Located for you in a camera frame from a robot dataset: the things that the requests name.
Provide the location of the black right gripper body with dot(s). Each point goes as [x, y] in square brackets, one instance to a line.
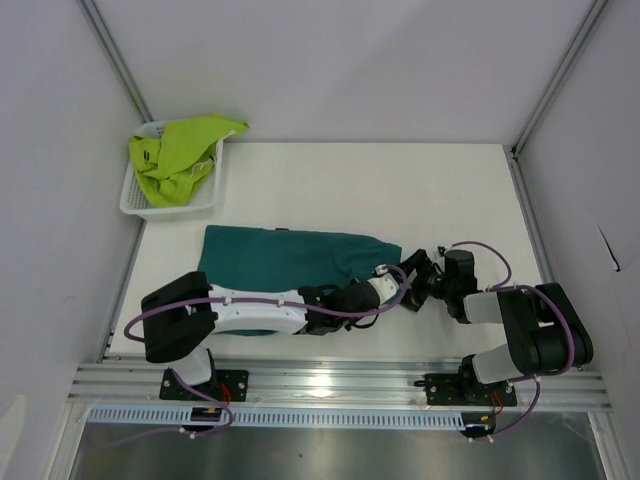
[446, 286]

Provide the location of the left aluminium frame post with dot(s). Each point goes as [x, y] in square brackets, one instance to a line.
[107, 43]

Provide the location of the teal green shorts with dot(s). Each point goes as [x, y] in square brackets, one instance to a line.
[265, 260]

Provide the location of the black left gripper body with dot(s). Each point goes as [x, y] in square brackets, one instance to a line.
[347, 324]

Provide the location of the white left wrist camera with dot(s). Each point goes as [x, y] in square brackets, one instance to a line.
[390, 283]

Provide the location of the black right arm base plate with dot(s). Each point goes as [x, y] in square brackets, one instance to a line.
[443, 389]

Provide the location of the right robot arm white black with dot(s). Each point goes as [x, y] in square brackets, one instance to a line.
[544, 335]

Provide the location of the lime green shorts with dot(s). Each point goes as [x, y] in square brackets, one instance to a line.
[171, 169]

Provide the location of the slotted white cable duct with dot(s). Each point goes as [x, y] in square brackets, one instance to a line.
[413, 419]

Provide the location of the aluminium mounting rail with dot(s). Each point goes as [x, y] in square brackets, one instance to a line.
[323, 383]

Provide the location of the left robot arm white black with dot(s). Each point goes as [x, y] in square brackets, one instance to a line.
[185, 312]

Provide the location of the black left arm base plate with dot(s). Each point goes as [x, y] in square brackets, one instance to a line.
[229, 385]

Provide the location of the white plastic basket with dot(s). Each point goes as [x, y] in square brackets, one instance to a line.
[207, 199]

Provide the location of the right aluminium frame post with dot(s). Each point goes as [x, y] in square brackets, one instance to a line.
[569, 59]

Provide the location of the aluminium frame post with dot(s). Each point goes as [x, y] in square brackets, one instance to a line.
[569, 59]
[107, 43]

